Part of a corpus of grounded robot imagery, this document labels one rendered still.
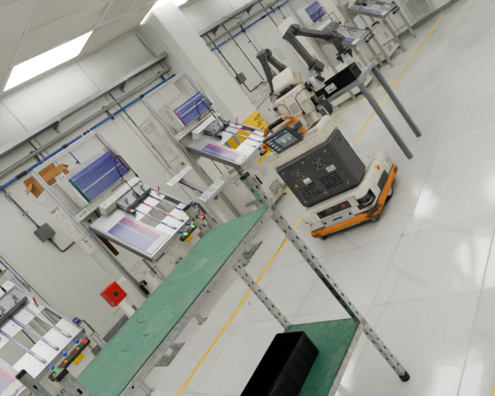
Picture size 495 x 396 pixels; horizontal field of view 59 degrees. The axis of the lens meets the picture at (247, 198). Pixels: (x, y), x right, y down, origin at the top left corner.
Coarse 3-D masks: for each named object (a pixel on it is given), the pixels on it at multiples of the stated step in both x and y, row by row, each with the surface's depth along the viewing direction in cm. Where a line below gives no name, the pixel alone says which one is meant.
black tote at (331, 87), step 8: (352, 64) 370; (344, 72) 367; (352, 72) 364; (360, 72) 375; (328, 80) 395; (336, 80) 374; (344, 80) 371; (352, 80) 368; (328, 88) 381; (336, 88) 378; (328, 96) 385
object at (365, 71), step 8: (368, 64) 386; (368, 72) 371; (376, 72) 384; (360, 80) 354; (384, 80) 387; (344, 88) 368; (352, 88) 359; (360, 88) 356; (384, 88) 389; (336, 96) 370; (368, 96) 357; (392, 96) 390; (376, 104) 359; (400, 104) 391; (320, 112) 432; (376, 112) 362; (400, 112) 395; (384, 120) 362; (408, 120) 396; (392, 128) 363; (416, 128) 397; (392, 136) 367; (416, 136) 400; (400, 144) 368; (408, 152) 369
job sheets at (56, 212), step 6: (54, 210) 405; (60, 210) 398; (54, 216) 414; (60, 216) 405; (66, 216) 400; (60, 222) 414; (66, 222) 407; (66, 228) 415; (72, 228) 408; (72, 234) 417; (78, 234) 409; (84, 240) 411; (90, 246) 411
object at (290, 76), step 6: (282, 72) 343; (288, 72) 338; (294, 72) 340; (300, 72) 346; (276, 78) 347; (282, 78) 342; (288, 78) 337; (294, 78) 337; (300, 78) 344; (276, 84) 347; (282, 84) 341; (288, 84) 338; (294, 84) 338; (276, 90) 346
